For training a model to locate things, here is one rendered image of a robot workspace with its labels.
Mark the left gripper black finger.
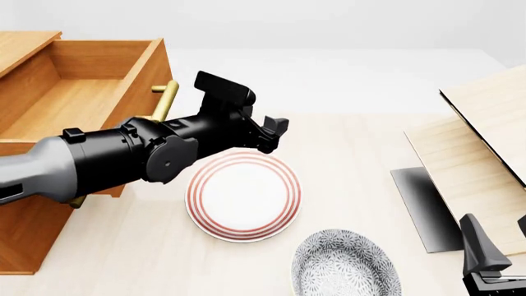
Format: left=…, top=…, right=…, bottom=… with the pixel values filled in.
left=257, top=136, right=282, bottom=155
left=263, top=115, right=290, bottom=139

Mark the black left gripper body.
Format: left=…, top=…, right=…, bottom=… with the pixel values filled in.
left=235, top=105, right=273, bottom=152

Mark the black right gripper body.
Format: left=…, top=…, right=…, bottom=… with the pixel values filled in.
left=461, top=266, right=526, bottom=296

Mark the open wooden drawer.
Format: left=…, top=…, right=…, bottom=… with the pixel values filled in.
left=0, top=37, right=174, bottom=199

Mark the wooden cabinet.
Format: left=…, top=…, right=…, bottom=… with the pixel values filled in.
left=0, top=30, right=76, bottom=276

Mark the white plate with red rings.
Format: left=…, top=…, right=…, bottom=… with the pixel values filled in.
left=184, top=150, right=303, bottom=243

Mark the pale wooden slat tray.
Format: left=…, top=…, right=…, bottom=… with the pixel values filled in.
left=404, top=63, right=526, bottom=258

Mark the grey patterned bowl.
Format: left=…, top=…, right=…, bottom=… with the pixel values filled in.
left=290, top=228, right=404, bottom=296

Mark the brass drawer handle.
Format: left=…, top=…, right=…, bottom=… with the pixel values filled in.
left=67, top=195, right=88, bottom=210
left=141, top=79, right=181, bottom=124

